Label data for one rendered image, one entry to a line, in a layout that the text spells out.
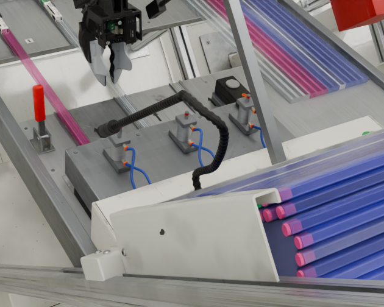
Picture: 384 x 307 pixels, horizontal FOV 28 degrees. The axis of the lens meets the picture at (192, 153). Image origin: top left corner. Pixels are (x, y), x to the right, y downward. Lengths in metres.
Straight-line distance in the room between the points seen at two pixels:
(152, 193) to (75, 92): 1.34
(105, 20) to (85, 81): 1.14
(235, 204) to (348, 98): 0.85
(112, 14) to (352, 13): 0.90
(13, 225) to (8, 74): 0.78
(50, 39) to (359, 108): 0.59
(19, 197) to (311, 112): 0.64
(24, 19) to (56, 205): 0.53
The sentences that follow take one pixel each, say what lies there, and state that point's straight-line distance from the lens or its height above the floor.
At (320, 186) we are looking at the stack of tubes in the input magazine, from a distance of 0.69.
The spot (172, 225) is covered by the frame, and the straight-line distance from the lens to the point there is 0.72.
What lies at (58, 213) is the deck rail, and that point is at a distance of 1.11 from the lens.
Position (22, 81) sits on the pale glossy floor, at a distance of 2.32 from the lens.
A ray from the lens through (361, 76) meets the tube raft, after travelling 1.48.
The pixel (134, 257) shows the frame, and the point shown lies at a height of 1.43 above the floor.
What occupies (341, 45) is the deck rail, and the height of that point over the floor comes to 1.01.
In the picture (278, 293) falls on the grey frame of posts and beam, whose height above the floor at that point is 1.74.
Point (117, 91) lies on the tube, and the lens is 1.33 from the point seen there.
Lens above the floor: 2.21
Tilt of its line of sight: 63 degrees down
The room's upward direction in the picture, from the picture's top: 74 degrees clockwise
